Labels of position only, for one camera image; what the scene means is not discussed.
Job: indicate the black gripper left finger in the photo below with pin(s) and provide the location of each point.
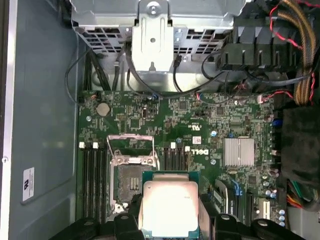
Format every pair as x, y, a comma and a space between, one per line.
125, 227

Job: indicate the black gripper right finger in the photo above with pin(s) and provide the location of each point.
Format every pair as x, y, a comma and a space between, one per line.
230, 228

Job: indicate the silver CPU green board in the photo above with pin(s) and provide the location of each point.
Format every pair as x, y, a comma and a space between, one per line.
170, 210

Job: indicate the CPU socket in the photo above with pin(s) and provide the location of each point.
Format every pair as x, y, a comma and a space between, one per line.
126, 182

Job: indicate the black expansion slot blue latch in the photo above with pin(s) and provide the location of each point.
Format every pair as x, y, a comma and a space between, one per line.
236, 205

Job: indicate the white expansion slot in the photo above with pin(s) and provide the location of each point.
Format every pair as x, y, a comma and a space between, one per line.
266, 208

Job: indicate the RAM slot black latches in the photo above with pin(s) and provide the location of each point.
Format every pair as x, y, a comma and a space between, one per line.
92, 180
180, 160
104, 180
166, 160

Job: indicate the RAM slot white latches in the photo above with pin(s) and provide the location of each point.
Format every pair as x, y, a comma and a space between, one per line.
186, 161
173, 160
98, 180
85, 180

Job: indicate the silver chipset heatsink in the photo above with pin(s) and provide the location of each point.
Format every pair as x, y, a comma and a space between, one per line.
238, 151

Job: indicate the black plastic cover box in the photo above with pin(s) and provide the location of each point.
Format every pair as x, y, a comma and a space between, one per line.
300, 150

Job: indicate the silver coin battery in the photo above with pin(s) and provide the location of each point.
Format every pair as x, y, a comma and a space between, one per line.
103, 109

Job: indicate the green motherboard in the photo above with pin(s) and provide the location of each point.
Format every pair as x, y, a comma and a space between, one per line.
175, 117

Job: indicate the black PC case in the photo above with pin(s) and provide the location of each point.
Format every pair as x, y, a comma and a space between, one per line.
45, 100

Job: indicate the silver metal drive cage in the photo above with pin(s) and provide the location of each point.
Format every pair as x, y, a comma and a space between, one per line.
152, 37

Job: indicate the black plastic bracket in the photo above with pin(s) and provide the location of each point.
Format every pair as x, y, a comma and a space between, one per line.
250, 50

